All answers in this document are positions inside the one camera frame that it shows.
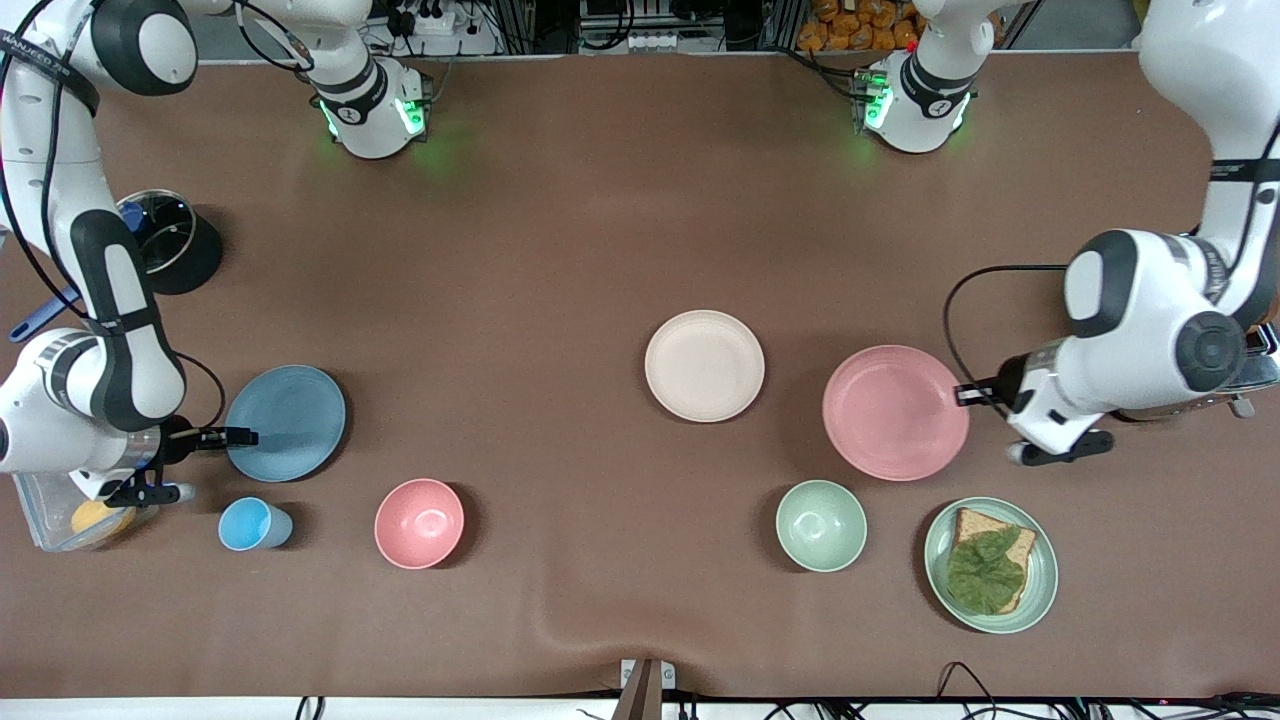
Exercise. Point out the green plate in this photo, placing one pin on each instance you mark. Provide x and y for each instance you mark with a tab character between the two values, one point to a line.
1042	590

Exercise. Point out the clear plastic container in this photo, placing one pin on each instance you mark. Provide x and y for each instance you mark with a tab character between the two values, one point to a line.
40	510

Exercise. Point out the brown table cover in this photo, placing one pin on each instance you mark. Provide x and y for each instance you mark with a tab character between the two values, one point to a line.
560	250

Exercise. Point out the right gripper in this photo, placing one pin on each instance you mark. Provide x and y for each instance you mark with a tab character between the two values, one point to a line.
180	443

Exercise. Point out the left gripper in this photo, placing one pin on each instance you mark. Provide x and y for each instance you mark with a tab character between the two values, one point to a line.
1007	385

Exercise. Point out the beige plate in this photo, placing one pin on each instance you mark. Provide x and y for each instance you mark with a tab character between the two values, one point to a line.
704	366

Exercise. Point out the blue cup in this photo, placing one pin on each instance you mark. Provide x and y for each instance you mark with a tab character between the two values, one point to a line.
245	524

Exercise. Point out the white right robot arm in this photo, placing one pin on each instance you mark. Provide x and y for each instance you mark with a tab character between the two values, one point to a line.
120	330

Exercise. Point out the blue plate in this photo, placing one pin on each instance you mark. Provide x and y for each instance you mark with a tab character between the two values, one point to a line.
290	420

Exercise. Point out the beige and chrome toaster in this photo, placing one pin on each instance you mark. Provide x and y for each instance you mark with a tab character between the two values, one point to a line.
1262	372

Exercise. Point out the pink bowl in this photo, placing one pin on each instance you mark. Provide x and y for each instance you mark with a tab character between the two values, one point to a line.
419	523

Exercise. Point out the green lettuce leaf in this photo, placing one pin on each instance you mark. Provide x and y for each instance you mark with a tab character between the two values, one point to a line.
985	575

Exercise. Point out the pink plate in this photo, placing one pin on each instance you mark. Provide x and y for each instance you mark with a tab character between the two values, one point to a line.
890	415

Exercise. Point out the orange round food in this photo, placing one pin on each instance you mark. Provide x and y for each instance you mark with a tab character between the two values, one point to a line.
95	520

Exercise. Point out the square toast slice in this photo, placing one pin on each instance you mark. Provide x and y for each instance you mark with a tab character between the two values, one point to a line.
975	522

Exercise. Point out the glass lid with blue knob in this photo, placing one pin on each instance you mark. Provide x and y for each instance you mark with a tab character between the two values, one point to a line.
165	230

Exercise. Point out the pile of orange snacks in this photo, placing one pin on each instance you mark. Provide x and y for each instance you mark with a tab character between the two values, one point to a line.
860	25

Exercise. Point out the green bowl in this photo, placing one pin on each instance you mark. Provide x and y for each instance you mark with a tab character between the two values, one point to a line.
821	525

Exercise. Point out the metal table bracket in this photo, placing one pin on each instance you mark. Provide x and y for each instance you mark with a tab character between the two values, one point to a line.
648	685

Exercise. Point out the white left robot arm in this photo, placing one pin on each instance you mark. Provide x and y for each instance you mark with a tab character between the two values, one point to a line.
1150	300

